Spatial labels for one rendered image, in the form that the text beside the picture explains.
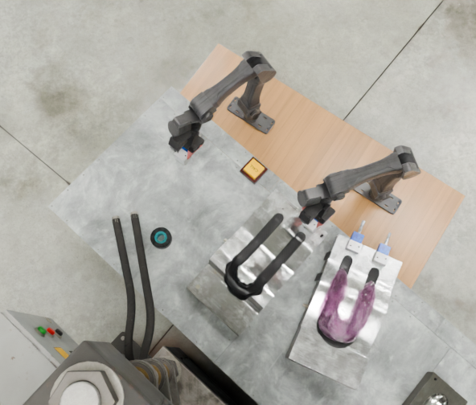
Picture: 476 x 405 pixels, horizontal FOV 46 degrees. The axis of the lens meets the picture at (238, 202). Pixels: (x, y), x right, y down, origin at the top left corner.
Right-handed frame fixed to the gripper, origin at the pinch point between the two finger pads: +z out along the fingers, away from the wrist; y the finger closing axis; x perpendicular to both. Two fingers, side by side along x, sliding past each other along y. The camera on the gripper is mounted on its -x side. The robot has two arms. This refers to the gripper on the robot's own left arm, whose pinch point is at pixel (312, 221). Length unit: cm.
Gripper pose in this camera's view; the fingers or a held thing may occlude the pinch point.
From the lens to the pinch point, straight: 205.4
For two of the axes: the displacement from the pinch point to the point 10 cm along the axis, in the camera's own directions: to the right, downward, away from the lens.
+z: -1.7, 5.7, 8.0
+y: 7.3, 6.2, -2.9
